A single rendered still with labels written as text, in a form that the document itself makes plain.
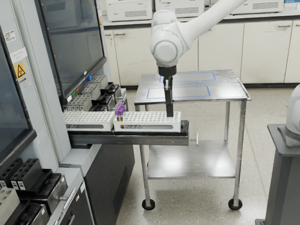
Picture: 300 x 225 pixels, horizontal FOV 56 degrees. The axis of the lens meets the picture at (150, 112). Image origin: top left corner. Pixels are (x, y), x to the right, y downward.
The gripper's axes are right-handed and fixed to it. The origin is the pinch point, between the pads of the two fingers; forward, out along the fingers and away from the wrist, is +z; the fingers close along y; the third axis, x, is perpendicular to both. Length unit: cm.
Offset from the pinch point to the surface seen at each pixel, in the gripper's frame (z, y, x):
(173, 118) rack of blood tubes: 3.7, 2.1, 1.6
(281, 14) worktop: 2, -227, 101
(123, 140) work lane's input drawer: 12.0, 6.9, -21.0
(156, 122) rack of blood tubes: 4.0, 5.1, -5.8
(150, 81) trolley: 8, -54, -17
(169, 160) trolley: 62, -45, -8
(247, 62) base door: 56, -229, 70
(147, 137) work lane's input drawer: 10.5, 6.9, -10.0
